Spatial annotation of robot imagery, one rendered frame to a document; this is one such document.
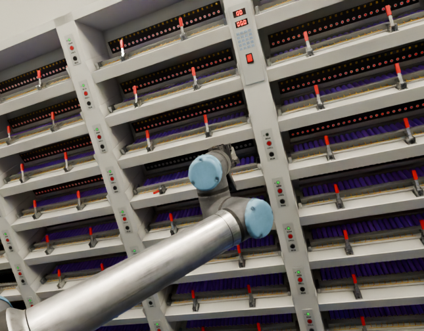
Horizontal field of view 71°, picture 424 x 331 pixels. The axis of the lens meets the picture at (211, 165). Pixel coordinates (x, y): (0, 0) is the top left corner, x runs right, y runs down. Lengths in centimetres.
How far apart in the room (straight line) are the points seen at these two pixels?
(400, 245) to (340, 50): 75
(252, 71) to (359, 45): 36
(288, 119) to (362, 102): 25
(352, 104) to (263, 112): 31
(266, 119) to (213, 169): 44
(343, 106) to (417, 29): 32
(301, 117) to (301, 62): 19
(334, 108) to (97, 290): 93
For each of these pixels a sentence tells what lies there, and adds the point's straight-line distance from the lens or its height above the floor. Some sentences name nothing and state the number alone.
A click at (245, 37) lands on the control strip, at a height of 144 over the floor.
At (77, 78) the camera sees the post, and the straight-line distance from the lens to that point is 143.
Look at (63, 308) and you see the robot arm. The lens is 58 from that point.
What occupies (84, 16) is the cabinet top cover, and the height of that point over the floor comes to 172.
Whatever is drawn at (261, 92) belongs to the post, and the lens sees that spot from 114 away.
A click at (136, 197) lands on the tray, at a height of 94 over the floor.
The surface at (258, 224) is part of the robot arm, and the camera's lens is 69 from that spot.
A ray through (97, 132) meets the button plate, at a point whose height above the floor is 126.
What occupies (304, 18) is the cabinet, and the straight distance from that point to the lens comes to 138.
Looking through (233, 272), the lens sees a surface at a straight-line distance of 135.
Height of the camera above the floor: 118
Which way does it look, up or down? 8 degrees down
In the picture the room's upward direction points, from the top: 14 degrees counter-clockwise
